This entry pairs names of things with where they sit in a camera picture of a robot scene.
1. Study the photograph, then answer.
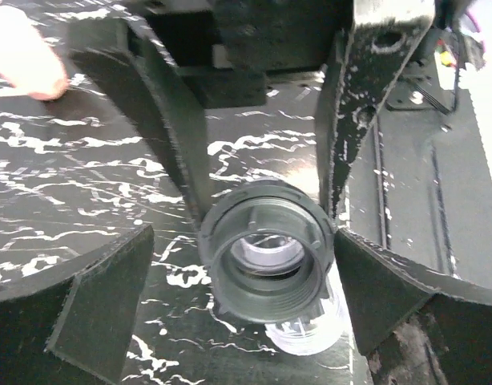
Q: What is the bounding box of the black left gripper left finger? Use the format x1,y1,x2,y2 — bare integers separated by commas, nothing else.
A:
0,226,154,384

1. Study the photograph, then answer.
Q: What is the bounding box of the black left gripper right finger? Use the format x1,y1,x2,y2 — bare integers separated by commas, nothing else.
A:
334,229,492,384

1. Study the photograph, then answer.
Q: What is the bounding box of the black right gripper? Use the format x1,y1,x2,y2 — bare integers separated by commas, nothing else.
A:
67,1,435,228

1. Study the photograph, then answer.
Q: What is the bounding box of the dark grey threaded nut ring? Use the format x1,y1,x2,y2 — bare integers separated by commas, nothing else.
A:
197,178,337,282

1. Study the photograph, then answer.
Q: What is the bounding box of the grey threaded adapter fitting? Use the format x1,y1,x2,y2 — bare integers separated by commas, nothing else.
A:
200,197,333,323

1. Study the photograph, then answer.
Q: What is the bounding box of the pink three-tier shelf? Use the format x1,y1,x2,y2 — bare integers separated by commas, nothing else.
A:
0,3,69,101

